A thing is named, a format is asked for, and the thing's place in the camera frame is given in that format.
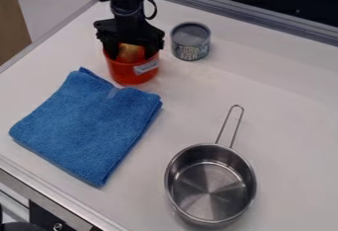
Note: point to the yellow toy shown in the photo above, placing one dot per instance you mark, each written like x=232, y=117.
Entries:
x=130, y=53

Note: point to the blue cloth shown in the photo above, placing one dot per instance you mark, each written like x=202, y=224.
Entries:
x=83, y=126

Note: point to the orange cup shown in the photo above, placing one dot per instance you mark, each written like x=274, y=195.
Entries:
x=130, y=72

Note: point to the silver pot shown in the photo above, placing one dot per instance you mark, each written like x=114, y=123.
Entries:
x=210, y=185

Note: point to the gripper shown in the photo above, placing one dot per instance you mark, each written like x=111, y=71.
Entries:
x=132, y=31

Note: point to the silver can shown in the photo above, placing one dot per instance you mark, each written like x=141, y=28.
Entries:
x=190, y=42

